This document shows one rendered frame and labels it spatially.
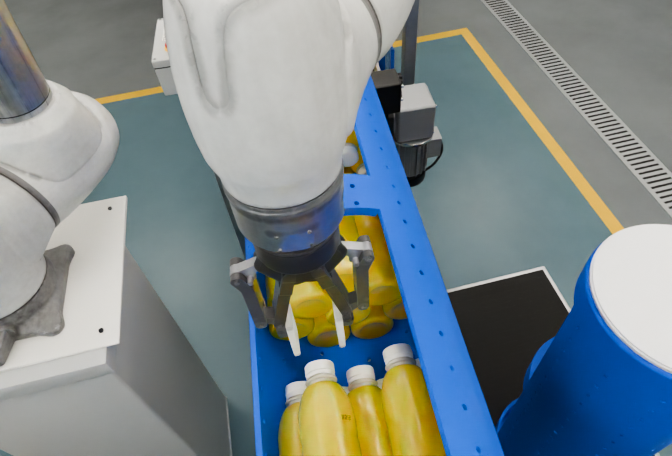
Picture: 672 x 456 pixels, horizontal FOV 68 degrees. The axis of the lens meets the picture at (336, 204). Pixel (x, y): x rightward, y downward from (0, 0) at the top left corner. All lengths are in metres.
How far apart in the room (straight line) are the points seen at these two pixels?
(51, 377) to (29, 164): 0.34
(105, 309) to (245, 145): 0.70
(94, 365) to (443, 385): 0.57
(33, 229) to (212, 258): 1.38
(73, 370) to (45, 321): 0.10
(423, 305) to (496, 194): 1.79
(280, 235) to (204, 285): 1.80
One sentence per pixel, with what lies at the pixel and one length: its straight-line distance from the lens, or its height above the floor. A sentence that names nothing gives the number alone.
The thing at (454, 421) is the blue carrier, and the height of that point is 1.21.
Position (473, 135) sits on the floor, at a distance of 2.65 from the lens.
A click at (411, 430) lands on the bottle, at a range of 0.63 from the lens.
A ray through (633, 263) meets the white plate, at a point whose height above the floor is 1.04.
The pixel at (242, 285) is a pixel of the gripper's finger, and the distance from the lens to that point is 0.47.
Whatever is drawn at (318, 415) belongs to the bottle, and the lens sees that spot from 0.64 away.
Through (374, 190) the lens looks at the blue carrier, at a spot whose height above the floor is 1.22.
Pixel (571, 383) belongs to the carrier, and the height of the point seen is 0.83.
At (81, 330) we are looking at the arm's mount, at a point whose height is 1.00.
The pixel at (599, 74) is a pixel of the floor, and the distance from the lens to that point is 3.22.
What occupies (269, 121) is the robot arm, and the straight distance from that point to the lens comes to 0.28.
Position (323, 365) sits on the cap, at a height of 1.12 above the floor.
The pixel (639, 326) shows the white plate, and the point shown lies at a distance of 0.89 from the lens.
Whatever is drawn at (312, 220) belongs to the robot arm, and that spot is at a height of 1.47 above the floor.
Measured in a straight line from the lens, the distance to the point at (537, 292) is 1.94.
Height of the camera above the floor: 1.75
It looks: 49 degrees down
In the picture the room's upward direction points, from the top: 6 degrees counter-clockwise
